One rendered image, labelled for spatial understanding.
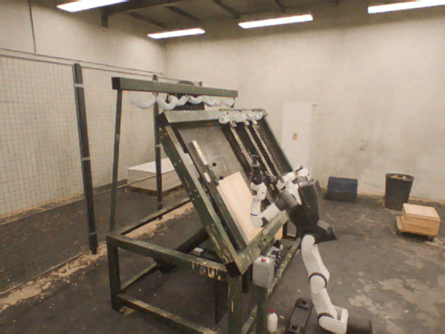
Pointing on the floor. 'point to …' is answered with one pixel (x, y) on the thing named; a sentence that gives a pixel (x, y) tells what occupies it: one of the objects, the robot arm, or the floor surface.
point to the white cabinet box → (299, 133)
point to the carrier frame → (168, 260)
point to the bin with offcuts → (397, 190)
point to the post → (261, 310)
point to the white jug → (271, 322)
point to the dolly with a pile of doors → (418, 220)
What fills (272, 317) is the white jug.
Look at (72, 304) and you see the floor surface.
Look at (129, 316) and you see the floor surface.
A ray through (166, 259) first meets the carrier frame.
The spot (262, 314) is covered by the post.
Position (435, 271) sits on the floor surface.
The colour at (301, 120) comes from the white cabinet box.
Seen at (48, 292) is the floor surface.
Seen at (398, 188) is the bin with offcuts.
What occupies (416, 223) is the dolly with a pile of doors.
